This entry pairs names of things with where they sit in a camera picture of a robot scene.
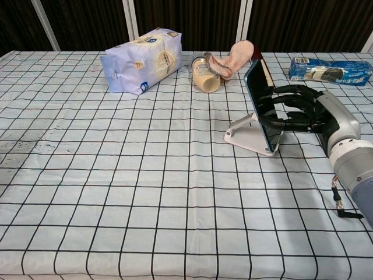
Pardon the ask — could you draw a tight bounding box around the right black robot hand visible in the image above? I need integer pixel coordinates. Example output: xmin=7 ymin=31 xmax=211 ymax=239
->
xmin=258 ymin=84 xmax=362 ymax=155

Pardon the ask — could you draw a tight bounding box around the black smartphone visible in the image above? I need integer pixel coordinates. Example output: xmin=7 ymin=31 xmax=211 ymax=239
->
xmin=244 ymin=58 xmax=284 ymax=153

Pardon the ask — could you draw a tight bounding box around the white folding phone stand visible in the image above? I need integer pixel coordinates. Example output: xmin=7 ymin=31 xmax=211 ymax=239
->
xmin=223 ymin=113 xmax=281 ymax=158

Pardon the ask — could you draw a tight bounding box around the blue cookie pack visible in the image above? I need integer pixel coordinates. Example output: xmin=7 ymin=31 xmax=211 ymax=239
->
xmin=288 ymin=57 xmax=373 ymax=87

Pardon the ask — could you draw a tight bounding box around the dark red long box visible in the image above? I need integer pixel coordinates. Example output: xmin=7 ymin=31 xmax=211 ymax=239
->
xmin=251 ymin=43 xmax=276 ymax=89

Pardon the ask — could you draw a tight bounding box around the cream glass jar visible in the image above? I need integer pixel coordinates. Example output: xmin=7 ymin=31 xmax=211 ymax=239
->
xmin=191 ymin=54 xmax=222 ymax=94

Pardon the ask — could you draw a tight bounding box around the dark ribbed curtain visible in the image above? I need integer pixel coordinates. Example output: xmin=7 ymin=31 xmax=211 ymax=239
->
xmin=0 ymin=0 xmax=373 ymax=58

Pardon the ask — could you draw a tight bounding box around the blue white paper bag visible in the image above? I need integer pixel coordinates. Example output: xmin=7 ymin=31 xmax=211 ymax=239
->
xmin=100 ymin=27 xmax=183 ymax=96

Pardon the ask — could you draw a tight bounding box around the white black-grid tablecloth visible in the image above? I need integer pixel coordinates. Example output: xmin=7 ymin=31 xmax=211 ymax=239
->
xmin=0 ymin=50 xmax=373 ymax=280

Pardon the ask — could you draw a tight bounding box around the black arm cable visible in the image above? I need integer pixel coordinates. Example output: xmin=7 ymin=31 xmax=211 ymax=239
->
xmin=331 ymin=174 xmax=365 ymax=219

